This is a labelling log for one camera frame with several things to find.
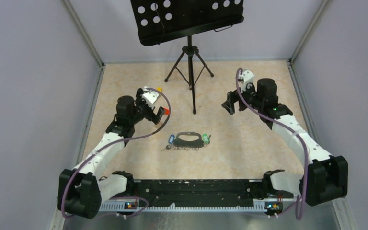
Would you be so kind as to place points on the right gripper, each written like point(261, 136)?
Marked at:
point(233, 96)

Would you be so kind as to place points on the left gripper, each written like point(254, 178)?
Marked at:
point(140, 100)

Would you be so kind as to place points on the blue key tag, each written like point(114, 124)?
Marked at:
point(171, 139)

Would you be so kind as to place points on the green key tag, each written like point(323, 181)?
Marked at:
point(206, 139)

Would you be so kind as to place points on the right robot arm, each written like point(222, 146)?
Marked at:
point(325, 176)

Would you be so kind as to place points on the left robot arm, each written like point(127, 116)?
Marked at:
point(80, 190)

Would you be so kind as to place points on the black music stand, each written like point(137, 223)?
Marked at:
point(161, 21)

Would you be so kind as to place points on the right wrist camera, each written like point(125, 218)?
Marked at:
point(245, 76)

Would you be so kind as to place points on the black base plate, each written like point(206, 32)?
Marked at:
point(202, 193)

